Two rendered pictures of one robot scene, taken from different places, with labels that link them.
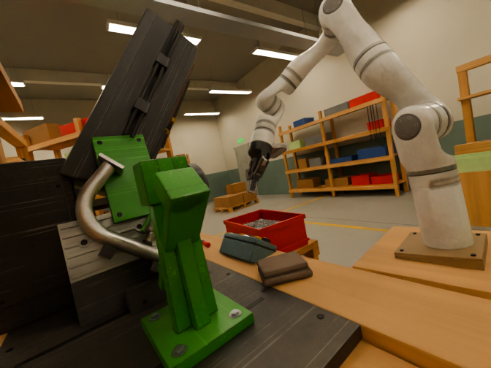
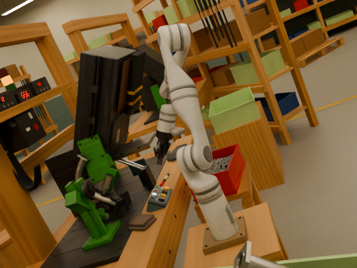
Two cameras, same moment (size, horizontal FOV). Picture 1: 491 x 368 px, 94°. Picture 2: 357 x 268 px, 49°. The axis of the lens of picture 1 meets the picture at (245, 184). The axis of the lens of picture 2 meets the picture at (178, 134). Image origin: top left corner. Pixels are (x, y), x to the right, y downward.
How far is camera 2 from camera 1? 1.48 m
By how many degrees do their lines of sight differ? 52
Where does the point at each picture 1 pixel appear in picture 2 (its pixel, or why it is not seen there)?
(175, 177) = (69, 197)
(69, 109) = not seen: outside the picture
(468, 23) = not seen: outside the picture
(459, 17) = not seen: outside the picture
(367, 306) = (130, 250)
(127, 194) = (94, 169)
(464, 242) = (215, 237)
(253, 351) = (99, 251)
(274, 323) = (112, 245)
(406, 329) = (121, 261)
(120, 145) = (88, 143)
